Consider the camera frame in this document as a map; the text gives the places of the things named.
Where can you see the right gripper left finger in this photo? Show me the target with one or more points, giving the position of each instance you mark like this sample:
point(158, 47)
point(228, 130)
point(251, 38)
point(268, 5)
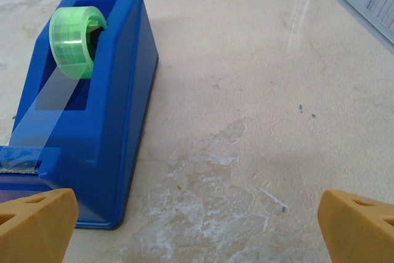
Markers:
point(34, 229)

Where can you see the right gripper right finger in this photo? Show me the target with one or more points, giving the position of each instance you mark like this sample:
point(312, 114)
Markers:
point(360, 232)

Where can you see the blue tape dispenser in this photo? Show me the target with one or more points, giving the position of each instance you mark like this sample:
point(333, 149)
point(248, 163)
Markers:
point(117, 121)

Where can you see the green clear tape roll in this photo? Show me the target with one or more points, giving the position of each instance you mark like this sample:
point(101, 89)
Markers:
point(70, 44)

